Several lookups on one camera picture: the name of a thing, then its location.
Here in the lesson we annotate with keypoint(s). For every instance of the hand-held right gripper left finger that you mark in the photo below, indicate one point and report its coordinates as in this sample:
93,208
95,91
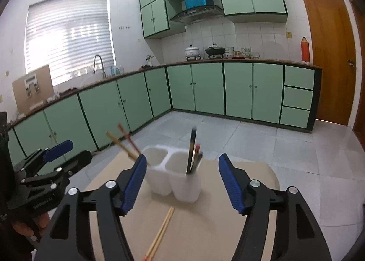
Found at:
134,184

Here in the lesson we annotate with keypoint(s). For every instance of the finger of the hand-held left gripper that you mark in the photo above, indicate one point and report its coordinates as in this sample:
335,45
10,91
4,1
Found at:
58,149
77,162

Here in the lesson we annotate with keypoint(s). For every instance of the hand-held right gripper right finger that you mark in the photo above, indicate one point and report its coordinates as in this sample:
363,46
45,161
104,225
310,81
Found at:
232,186

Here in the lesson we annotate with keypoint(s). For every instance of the wooden chopstick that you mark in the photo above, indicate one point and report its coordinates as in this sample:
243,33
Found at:
119,144
128,139
159,228
165,225

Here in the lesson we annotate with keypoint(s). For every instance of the white plastic utensil holder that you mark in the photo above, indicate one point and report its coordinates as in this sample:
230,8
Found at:
185,186

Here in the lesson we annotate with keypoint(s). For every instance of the person's left hand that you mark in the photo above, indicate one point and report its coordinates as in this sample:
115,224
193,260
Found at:
28,225

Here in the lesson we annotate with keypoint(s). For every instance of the dark red cloth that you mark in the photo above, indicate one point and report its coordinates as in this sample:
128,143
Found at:
70,91

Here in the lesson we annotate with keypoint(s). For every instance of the brown cardboard box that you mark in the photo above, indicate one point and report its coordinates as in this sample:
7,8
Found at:
34,90

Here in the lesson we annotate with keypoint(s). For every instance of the green drawer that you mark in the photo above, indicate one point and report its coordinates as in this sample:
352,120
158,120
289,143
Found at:
295,118
299,77
298,98

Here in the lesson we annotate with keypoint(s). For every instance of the chrome kitchen faucet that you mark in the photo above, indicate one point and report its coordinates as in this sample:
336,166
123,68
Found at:
98,62

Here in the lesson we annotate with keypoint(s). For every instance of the clear plastic bottle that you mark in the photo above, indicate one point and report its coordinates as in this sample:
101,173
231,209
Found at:
113,70
120,70

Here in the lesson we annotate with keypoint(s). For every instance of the green base cabinets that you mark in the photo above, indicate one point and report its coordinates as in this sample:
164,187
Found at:
208,87

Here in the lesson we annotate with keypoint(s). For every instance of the white window blinds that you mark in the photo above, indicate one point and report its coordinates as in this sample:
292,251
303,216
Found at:
68,38

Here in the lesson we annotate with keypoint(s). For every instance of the gas stove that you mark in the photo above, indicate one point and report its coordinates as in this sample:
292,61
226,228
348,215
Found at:
205,57

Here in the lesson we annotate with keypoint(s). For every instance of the small glass cup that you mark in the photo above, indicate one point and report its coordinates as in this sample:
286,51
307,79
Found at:
256,56

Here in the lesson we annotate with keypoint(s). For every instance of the black lidded wok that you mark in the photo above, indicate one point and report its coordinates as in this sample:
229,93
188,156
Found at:
214,50

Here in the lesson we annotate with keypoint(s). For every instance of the white lidded pot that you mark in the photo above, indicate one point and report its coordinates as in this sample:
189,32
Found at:
192,51

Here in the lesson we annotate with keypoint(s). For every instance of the orange thermos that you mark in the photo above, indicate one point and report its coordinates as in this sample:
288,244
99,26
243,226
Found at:
305,50

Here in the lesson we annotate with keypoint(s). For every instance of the plain wooden door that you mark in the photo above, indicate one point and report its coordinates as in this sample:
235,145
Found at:
360,78

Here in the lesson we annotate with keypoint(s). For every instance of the black range hood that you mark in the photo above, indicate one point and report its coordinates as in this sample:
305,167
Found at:
196,14

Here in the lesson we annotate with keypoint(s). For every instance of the wall hooks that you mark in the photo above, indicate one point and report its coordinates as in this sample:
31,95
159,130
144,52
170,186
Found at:
124,27

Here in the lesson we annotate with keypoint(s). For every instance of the green corner wall cabinet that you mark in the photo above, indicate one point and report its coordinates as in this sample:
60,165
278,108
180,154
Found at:
154,15

